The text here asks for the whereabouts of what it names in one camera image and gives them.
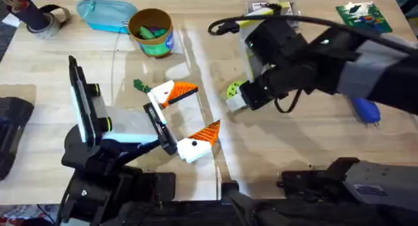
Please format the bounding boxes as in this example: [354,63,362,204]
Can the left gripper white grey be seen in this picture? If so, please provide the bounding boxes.
[61,80,214,173]

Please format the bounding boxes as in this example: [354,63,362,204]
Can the green toy vegetable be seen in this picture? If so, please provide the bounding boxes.
[133,78,152,94]

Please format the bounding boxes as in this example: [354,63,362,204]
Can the blue electric screwdriver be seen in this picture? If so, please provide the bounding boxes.
[351,97,382,126]

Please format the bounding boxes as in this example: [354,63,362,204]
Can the dark holder with tools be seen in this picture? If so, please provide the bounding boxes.
[1,0,50,31]

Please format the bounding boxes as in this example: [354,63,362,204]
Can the green disc with holes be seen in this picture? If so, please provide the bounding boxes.
[226,81,245,100]

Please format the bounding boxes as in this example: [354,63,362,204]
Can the orange ribbed wedge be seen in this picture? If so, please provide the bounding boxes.
[187,120,221,146]

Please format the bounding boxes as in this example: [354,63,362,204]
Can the right wrist upright plate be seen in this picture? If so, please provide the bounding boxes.
[238,7,274,84]

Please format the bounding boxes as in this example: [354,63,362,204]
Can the brown tub with toys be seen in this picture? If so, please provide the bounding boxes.
[127,8,175,59]

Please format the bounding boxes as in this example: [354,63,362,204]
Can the clear plastic packet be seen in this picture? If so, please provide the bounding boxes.
[246,0,300,28]

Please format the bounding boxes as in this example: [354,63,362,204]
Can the left wrist upright black plate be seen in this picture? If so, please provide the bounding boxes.
[67,55,99,147]

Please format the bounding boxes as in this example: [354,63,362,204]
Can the teal zip bag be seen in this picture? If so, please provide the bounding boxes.
[76,0,140,35]

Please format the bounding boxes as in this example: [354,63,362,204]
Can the green board with blocks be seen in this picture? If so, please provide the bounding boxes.
[336,1,393,34]

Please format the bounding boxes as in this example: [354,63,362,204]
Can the grey tape roll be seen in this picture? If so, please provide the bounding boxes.
[25,4,71,40]

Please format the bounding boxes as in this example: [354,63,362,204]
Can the black case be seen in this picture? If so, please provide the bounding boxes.
[0,97,35,182]

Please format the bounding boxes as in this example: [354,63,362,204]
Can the white paper sheet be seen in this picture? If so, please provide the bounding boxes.
[1,0,44,28]

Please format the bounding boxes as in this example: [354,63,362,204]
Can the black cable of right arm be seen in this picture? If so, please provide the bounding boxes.
[208,14,418,56]

